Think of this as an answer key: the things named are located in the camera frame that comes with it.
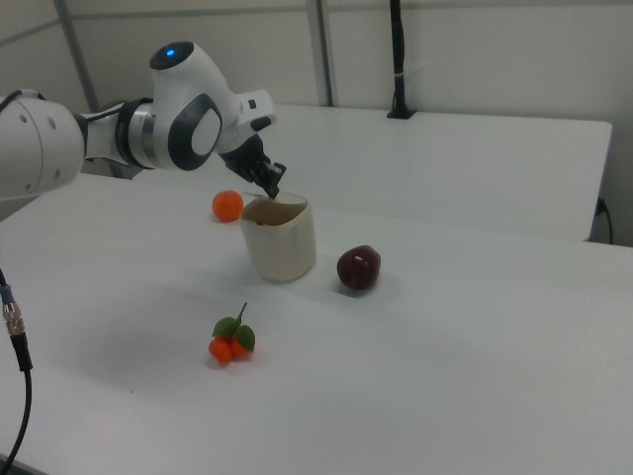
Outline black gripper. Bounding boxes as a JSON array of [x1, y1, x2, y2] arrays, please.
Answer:
[[219, 134, 289, 201]]

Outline cream garbage bin with lid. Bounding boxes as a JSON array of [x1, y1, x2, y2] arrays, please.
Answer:
[[239, 192, 317, 285]]

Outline large orange fruit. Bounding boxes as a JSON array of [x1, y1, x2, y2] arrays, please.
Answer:
[[212, 189, 245, 225]]

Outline dark red apple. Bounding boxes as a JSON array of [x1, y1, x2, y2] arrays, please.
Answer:
[[336, 243, 383, 294]]

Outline small tangerines with leaves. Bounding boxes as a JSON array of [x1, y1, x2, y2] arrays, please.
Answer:
[[207, 302, 258, 367]]

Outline black pole with base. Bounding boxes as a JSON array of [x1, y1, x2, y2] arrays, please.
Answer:
[[386, 0, 417, 121]]

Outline grey partition post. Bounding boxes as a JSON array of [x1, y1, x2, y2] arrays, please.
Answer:
[[314, 0, 336, 107]]

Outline black cable with metal connector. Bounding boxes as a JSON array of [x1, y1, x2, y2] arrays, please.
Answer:
[[0, 268, 35, 464]]

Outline thin black wall cable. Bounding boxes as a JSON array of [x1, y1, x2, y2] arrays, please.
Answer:
[[594, 196, 615, 244]]

